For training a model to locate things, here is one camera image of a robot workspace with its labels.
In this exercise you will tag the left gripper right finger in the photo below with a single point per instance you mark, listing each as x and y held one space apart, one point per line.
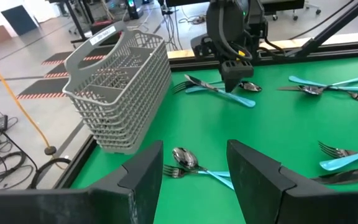
275 199

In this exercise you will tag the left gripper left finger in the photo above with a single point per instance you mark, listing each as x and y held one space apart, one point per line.
104 205

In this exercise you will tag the black power adapter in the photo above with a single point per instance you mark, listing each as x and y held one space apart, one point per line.
2 122

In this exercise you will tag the dark blue panel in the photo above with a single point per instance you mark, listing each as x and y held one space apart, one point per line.
19 20

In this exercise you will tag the black computer tower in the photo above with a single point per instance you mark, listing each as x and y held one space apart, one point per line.
134 11

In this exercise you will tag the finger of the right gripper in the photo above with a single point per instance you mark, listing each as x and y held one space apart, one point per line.
229 84
236 83

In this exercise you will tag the black hazard-striped floor mat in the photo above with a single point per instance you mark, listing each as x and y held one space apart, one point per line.
57 70
45 87
61 57

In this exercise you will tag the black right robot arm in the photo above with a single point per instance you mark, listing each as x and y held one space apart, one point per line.
225 25

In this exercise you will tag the black utensils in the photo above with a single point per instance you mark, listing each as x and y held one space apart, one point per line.
346 175

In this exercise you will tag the black aluminium table frame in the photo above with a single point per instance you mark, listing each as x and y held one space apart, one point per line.
322 56

